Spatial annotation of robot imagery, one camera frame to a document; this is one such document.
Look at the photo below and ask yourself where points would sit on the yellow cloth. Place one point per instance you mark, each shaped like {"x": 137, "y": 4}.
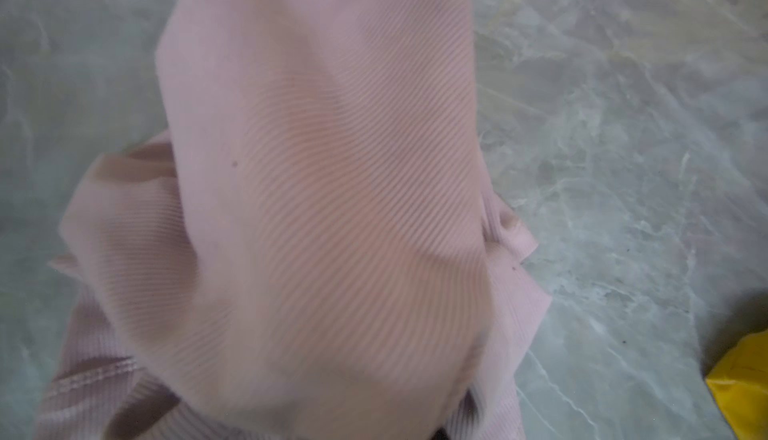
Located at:
{"x": 737, "y": 379}

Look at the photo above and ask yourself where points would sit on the light pink ribbed cloth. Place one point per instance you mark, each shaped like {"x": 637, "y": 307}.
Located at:
{"x": 312, "y": 250}

